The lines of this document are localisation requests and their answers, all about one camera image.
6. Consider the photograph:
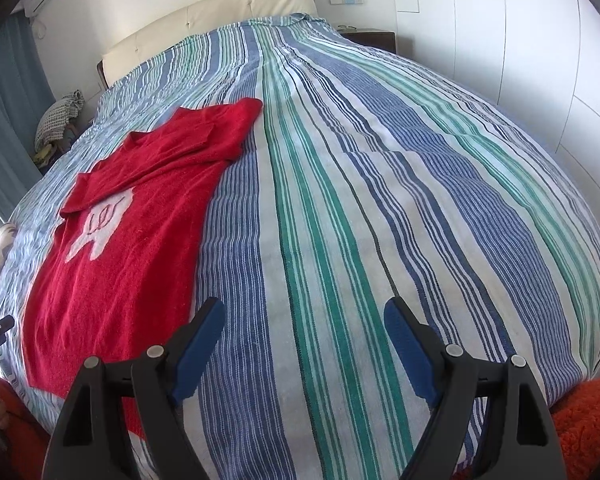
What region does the teal curtain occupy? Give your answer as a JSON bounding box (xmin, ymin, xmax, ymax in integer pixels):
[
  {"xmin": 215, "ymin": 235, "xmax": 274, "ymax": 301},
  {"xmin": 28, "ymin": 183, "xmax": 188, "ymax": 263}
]
[{"xmin": 0, "ymin": 11, "xmax": 54, "ymax": 224}]

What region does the orange fluffy garment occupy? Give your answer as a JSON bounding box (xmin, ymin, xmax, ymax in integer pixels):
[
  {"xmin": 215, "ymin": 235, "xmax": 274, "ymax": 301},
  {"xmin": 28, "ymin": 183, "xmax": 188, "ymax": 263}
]
[{"xmin": 550, "ymin": 378, "xmax": 600, "ymax": 479}]

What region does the red knit sweater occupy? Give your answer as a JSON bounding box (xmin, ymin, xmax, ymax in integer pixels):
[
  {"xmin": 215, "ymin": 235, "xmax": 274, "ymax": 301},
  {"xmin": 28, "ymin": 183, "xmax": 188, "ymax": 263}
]
[{"xmin": 22, "ymin": 98, "xmax": 262, "ymax": 396}]

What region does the white wardrobe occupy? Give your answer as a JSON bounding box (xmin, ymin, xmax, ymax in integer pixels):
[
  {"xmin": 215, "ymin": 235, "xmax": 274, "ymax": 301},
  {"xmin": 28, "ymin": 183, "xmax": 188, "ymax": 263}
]
[{"xmin": 394, "ymin": 0, "xmax": 600, "ymax": 193}]

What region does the striped blue green bedspread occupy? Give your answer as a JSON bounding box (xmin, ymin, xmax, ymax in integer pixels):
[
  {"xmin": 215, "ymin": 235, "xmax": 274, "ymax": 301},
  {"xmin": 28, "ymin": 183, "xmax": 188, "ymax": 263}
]
[{"xmin": 0, "ymin": 14, "xmax": 600, "ymax": 479}]

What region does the cream padded headboard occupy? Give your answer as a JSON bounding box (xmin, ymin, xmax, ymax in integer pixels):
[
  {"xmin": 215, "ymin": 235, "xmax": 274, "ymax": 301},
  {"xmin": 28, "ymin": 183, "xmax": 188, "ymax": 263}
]
[{"xmin": 96, "ymin": 0, "xmax": 317, "ymax": 88}]

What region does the pile of clothes on chair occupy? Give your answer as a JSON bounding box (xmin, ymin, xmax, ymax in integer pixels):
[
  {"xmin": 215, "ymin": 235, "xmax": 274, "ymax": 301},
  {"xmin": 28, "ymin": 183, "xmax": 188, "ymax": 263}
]
[{"xmin": 33, "ymin": 90, "xmax": 85, "ymax": 170}]

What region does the dark wooden nightstand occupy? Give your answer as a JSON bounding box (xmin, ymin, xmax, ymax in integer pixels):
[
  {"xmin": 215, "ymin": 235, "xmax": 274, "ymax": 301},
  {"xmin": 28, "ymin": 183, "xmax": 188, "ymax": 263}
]
[{"xmin": 337, "ymin": 26, "xmax": 396, "ymax": 54}]

